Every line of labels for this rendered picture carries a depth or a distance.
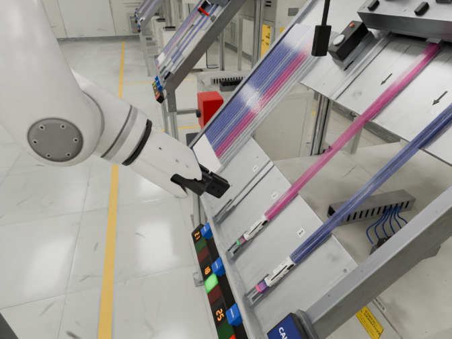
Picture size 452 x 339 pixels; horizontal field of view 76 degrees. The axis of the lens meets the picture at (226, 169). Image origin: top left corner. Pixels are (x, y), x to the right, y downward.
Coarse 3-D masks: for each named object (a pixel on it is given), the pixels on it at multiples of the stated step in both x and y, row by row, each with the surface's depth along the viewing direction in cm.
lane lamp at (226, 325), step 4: (224, 324) 54; (228, 324) 53; (220, 328) 54; (224, 328) 54; (228, 328) 53; (220, 332) 54; (224, 332) 53; (228, 332) 53; (232, 332) 52; (220, 336) 54; (224, 336) 53; (228, 336) 52
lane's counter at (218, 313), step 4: (220, 308) 57; (224, 308) 56; (216, 312) 57; (220, 312) 56; (224, 312) 56; (216, 316) 57; (220, 316) 56; (224, 316) 55; (216, 320) 56; (220, 320) 55; (216, 324) 56
